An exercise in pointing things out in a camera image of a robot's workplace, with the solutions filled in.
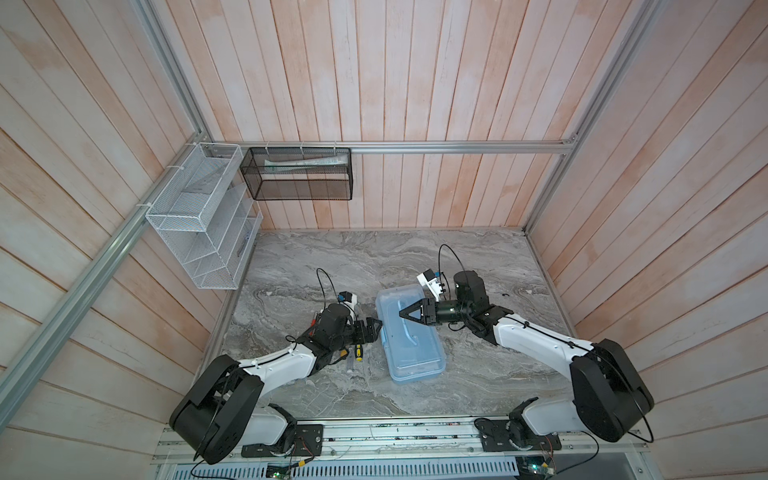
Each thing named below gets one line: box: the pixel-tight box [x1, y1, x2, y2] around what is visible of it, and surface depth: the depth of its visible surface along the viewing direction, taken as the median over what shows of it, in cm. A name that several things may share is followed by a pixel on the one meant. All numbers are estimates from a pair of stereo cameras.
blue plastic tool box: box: [375, 284, 446, 383], surface depth 80 cm
